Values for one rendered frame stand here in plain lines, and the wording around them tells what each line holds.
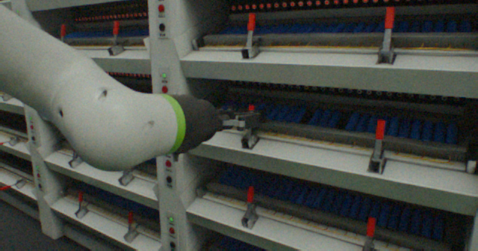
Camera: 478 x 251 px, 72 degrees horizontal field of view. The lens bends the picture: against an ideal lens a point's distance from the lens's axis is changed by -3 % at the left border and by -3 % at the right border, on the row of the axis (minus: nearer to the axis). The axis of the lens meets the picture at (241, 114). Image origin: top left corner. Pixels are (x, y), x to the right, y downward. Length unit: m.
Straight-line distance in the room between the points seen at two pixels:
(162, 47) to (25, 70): 0.43
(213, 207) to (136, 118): 0.51
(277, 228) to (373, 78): 0.39
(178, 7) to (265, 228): 0.54
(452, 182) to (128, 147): 0.50
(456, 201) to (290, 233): 0.34
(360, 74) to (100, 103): 0.42
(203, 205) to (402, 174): 0.49
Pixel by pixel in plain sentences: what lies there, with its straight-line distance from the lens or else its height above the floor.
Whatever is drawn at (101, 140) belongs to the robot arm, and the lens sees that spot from 0.42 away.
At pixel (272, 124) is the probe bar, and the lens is 0.75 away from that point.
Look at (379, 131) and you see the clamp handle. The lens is 0.64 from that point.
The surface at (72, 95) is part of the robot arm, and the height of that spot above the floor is 0.69.
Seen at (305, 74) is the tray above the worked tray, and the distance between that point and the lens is 0.64.
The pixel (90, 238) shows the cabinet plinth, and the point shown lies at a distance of 1.42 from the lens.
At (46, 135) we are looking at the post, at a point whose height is 0.42.
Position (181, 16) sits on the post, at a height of 0.81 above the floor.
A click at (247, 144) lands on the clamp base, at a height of 0.53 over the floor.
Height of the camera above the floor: 0.75
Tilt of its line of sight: 12 degrees down
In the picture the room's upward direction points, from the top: straight up
